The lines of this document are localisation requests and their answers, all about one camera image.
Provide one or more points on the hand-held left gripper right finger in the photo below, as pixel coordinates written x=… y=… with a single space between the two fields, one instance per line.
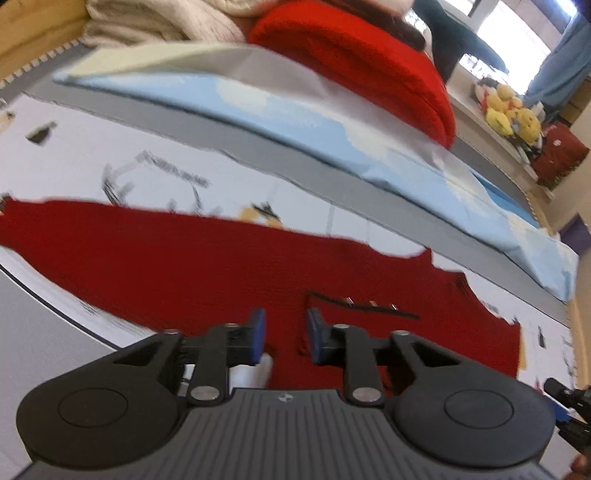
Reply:
x=315 y=337

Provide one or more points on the purple box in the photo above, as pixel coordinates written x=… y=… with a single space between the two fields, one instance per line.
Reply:
x=577 y=233

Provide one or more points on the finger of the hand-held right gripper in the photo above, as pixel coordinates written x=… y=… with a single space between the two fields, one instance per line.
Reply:
x=575 y=429
x=565 y=392

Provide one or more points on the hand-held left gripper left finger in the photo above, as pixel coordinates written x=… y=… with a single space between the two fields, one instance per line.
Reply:
x=258 y=334

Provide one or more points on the blue curtain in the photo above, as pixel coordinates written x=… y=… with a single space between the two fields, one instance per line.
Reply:
x=563 y=60

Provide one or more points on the white ledge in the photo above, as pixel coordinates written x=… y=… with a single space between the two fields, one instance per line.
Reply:
x=480 y=138

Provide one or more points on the dark teal plush toy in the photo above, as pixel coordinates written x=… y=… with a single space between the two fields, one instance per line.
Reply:
x=450 y=32

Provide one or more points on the folded red knit sweater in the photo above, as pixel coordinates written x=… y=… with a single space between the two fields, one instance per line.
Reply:
x=369 y=60

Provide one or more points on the red knit garment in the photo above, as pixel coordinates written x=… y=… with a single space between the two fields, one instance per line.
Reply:
x=184 y=277

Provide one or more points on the wooden bed frame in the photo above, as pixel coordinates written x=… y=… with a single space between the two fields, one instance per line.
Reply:
x=32 y=37

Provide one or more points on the yellow plush toys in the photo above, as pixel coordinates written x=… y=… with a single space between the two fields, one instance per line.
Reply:
x=508 y=113

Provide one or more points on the dark red bag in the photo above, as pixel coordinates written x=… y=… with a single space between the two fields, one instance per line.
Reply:
x=561 y=152

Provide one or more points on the cream knit blanket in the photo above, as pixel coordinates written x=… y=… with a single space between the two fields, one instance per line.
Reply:
x=161 y=18

